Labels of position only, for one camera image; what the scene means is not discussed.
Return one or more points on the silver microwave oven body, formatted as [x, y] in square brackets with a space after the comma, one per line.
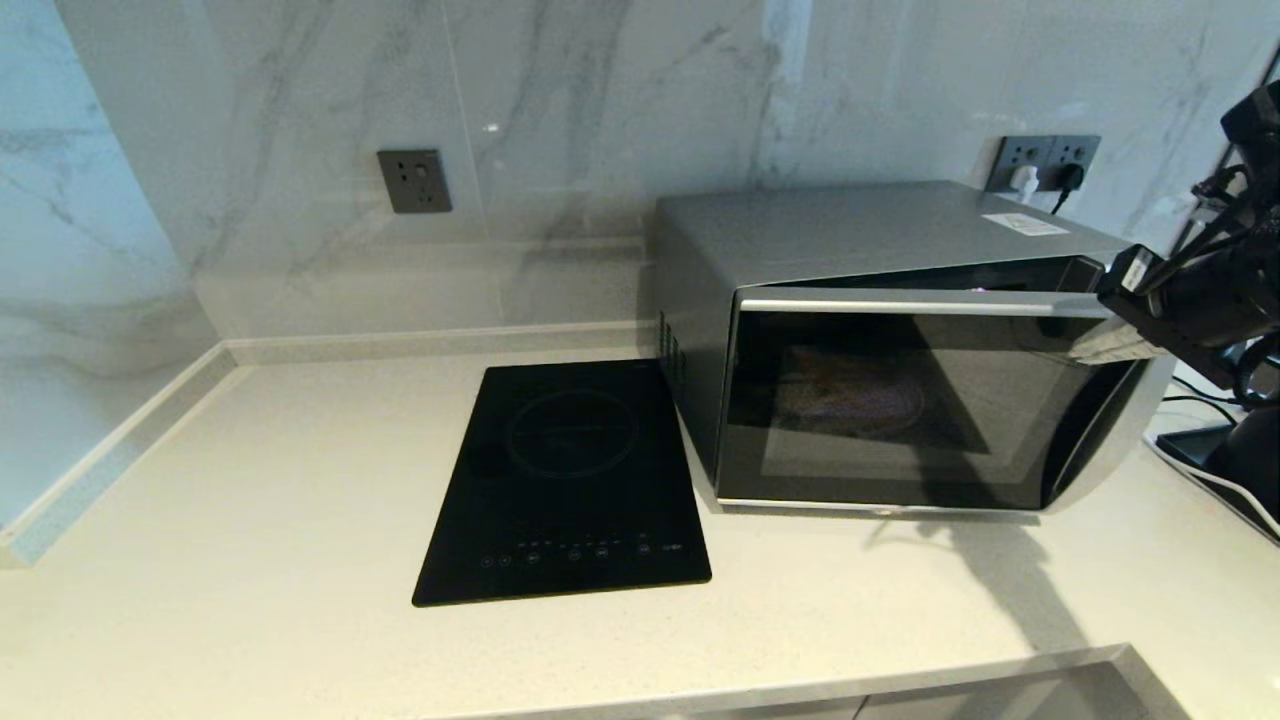
[850, 225]

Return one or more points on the grey single wall socket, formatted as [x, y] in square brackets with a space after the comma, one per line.
[414, 181]

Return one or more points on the white paper sticker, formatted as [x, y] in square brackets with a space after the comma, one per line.
[1024, 224]

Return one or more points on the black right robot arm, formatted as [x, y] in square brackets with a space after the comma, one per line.
[1250, 200]

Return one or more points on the black countertop appliance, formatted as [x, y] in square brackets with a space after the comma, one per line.
[1250, 460]

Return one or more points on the white power plug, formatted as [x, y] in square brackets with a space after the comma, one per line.
[1024, 181]

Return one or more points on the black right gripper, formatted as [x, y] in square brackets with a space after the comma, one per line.
[1190, 320]

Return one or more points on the black induction cooktop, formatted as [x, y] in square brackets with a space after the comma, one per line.
[570, 480]

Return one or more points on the purple plate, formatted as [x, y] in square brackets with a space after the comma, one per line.
[850, 395]

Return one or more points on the black power plug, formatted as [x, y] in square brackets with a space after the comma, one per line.
[1068, 178]

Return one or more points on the grey double wall socket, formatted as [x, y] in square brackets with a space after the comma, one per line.
[1040, 152]

